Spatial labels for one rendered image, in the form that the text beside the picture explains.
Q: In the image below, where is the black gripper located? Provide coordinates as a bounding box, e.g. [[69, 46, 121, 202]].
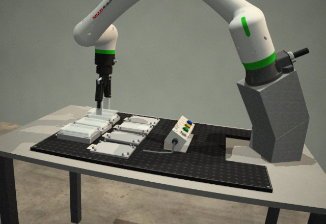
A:
[[95, 65, 113, 116]]

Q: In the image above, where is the white button panel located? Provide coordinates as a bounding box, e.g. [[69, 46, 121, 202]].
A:
[[143, 116, 194, 154]]

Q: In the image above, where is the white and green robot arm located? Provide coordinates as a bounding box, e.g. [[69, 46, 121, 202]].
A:
[[73, 0, 309, 86]]

